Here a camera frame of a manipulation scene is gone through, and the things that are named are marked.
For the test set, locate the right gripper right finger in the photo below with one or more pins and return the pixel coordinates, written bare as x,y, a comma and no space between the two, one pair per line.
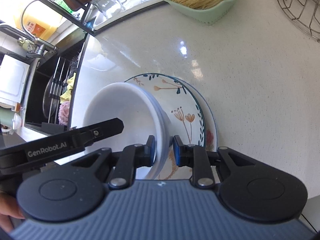
197,158

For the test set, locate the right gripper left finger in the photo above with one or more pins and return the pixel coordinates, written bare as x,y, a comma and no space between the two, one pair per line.
126,162

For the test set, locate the white bowl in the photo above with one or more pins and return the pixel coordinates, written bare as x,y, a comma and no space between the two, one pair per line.
132,106
166,137

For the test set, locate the black kitchen sink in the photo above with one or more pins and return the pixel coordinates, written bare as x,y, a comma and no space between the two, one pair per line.
70,48

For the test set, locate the kitchen faucet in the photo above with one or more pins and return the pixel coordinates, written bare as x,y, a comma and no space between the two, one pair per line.
35,46

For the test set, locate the person's left hand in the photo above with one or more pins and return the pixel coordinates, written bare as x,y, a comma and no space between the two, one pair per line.
9,208

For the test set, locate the bottom white plate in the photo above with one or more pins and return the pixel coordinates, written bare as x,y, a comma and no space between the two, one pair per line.
211,129

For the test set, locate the floral ceramic plate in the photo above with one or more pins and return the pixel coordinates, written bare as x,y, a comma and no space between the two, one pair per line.
183,111

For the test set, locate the pink scrubber cloth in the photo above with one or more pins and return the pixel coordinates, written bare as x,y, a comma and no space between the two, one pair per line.
64,113

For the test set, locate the yellow cloth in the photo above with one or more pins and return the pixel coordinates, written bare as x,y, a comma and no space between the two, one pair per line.
67,95

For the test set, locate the black sink drain rack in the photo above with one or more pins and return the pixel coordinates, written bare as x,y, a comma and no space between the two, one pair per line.
56,86

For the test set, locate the white drip tray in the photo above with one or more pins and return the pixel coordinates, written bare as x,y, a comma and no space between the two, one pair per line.
101,22

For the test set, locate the orange detergent bottle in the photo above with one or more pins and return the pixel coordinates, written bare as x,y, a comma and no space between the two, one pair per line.
38,19

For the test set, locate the black metal shelf rack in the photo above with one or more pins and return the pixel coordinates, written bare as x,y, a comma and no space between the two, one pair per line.
77,17

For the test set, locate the left drinking glass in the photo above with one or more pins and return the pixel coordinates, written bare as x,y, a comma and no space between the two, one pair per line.
107,7

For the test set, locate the wire cup rack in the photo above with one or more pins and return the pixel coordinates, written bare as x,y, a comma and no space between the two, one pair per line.
304,14

